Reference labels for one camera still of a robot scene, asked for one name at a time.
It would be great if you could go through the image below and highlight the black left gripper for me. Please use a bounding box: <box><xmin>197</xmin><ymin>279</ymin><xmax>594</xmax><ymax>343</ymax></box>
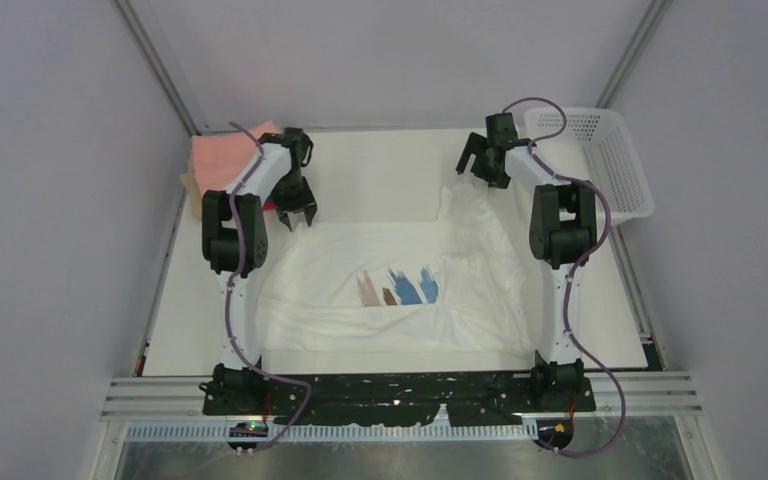
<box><xmin>271</xmin><ymin>169</ymin><xmax>316</xmax><ymax>228</ymax></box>

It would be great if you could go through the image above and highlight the white printed t-shirt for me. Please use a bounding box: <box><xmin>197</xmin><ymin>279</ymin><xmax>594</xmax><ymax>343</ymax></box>
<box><xmin>257</xmin><ymin>183</ymin><xmax>538</xmax><ymax>355</ymax></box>

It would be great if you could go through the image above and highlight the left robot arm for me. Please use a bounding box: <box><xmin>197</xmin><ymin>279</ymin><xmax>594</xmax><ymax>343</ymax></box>
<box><xmin>200</xmin><ymin>127</ymin><xmax>318</xmax><ymax>416</ymax></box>

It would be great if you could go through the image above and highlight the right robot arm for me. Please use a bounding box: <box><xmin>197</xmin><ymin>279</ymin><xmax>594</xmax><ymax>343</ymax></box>
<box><xmin>456</xmin><ymin>112</ymin><xmax>599</xmax><ymax>411</ymax></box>

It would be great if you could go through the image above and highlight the folded pink t-shirt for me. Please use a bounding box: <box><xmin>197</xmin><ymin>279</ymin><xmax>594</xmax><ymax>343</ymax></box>
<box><xmin>188</xmin><ymin>121</ymin><xmax>280</xmax><ymax>197</ymax></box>

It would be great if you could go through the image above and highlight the folded tan t-shirt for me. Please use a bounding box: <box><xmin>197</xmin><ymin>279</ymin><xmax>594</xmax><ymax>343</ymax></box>
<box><xmin>179</xmin><ymin>168</ymin><xmax>203</xmax><ymax>220</ymax></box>

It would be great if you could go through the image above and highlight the white plastic laundry basket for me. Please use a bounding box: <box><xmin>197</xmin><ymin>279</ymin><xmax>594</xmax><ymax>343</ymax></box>
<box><xmin>524</xmin><ymin>107</ymin><xmax>655</xmax><ymax>225</ymax></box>

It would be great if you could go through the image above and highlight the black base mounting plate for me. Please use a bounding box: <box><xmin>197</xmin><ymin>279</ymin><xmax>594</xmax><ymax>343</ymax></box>
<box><xmin>199</xmin><ymin>366</ymin><xmax>595</xmax><ymax>427</ymax></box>

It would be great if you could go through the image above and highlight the aluminium frame rail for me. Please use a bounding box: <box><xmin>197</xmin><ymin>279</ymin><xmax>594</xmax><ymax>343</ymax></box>
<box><xmin>112</xmin><ymin>0</ymin><xmax>210</xmax><ymax>135</ymax></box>

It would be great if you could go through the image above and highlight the white slotted cable duct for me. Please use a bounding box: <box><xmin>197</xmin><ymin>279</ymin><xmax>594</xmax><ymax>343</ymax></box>
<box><xmin>125</xmin><ymin>421</ymin><xmax>538</xmax><ymax>443</ymax></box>

